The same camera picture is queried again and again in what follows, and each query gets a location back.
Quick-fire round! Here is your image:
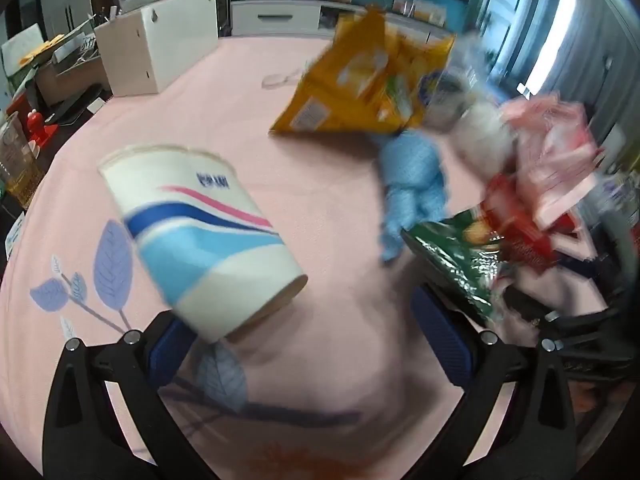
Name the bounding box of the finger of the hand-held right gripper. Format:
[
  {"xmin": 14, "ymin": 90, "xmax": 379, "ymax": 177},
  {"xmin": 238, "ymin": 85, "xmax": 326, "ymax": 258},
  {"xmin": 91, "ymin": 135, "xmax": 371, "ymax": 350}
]
[
  {"xmin": 555, "ymin": 339, "xmax": 634, "ymax": 376},
  {"xmin": 502, "ymin": 284, "xmax": 627, "ymax": 335}
]

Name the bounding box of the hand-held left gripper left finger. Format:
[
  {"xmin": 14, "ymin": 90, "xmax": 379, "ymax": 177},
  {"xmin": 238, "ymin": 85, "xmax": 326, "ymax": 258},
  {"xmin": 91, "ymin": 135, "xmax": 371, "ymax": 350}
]
[{"xmin": 42, "ymin": 311, "xmax": 222, "ymax": 480}]

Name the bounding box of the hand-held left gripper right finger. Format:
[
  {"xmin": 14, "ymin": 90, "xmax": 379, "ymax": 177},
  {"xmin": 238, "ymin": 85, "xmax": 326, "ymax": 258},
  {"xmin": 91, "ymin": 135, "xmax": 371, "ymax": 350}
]
[{"xmin": 400, "ymin": 284, "xmax": 579, "ymax": 480}]

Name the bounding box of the green snack bag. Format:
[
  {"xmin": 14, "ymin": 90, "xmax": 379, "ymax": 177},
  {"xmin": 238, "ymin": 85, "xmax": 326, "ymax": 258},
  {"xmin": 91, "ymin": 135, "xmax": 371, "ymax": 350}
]
[{"xmin": 400, "ymin": 207, "xmax": 507, "ymax": 327}]

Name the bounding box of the white blue-striped paper cup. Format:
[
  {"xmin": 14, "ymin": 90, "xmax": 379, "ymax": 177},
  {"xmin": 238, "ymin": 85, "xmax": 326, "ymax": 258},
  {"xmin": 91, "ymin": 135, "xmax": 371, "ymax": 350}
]
[{"xmin": 98, "ymin": 144, "xmax": 309, "ymax": 344}]

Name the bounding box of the light blue cloth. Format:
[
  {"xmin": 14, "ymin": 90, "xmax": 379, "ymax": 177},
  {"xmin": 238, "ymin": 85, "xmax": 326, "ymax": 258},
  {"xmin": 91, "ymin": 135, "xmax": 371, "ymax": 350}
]
[{"xmin": 377, "ymin": 130, "xmax": 449, "ymax": 264}]

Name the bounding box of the pink white snack packet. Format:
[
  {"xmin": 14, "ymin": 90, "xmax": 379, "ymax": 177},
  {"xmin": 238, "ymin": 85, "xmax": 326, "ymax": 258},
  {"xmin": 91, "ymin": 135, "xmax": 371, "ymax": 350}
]
[{"xmin": 500, "ymin": 94, "xmax": 603, "ymax": 228}]

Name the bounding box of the white tissue wad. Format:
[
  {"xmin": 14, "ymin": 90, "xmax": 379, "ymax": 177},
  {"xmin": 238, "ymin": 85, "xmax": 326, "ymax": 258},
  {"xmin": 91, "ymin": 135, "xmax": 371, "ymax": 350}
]
[{"xmin": 448, "ymin": 102, "xmax": 517, "ymax": 178}]

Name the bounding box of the yellow snack bag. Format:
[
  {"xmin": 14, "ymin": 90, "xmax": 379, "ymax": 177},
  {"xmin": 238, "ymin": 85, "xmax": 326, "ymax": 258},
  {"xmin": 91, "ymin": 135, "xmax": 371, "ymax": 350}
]
[{"xmin": 269, "ymin": 6, "xmax": 456, "ymax": 136}]

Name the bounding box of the red snack packet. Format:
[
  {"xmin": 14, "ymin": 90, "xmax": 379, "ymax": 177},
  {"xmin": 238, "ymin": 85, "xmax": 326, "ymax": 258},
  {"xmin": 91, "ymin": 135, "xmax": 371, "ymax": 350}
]
[{"xmin": 481, "ymin": 174, "xmax": 583, "ymax": 272}]

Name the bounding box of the pink printed tablecloth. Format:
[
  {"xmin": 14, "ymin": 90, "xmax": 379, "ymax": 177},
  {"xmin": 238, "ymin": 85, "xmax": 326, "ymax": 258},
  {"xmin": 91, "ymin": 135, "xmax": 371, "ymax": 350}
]
[{"xmin": 0, "ymin": 35, "xmax": 618, "ymax": 480}]

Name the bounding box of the clear measuring cup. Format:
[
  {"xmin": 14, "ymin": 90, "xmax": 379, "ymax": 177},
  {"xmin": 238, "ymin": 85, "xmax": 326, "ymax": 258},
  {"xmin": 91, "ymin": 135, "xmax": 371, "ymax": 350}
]
[{"xmin": 0, "ymin": 111, "xmax": 45, "ymax": 209}]

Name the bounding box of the red toy figure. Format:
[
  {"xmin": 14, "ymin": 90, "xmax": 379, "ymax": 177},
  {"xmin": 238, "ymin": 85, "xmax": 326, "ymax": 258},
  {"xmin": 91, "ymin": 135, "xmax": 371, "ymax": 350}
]
[{"xmin": 22, "ymin": 109, "xmax": 60, "ymax": 149}]

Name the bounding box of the black tablet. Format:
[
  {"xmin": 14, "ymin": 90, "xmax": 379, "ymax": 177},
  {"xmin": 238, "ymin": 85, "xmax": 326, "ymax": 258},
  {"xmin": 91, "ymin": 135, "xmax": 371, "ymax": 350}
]
[{"xmin": 47, "ymin": 85, "xmax": 110, "ymax": 126}]

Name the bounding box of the grey striped curtain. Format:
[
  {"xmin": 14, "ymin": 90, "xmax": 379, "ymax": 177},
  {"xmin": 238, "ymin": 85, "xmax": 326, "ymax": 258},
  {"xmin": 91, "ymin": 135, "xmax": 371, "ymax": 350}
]
[{"xmin": 570, "ymin": 0, "xmax": 638, "ymax": 133}]

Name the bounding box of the cardboard box with clutter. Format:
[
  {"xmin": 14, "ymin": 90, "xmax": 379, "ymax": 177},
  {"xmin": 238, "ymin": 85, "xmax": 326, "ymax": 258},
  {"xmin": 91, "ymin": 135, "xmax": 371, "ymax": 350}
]
[{"xmin": 27, "ymin": 35, "xmax": 110, "ymax": 107}]

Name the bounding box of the white rectangular box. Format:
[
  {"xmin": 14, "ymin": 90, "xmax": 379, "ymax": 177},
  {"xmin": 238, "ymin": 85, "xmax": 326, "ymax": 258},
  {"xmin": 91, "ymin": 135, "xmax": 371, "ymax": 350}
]
[{"xmin": 94, "ymin": 0, "xmax": 220, "ymax": 97}]

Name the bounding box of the white TV cabinet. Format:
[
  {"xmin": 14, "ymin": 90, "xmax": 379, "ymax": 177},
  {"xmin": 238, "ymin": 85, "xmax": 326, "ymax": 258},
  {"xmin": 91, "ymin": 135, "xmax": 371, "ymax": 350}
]
[{"xmin": 231, "ymin": 0, "xmax": 451, "ymax": 45}]

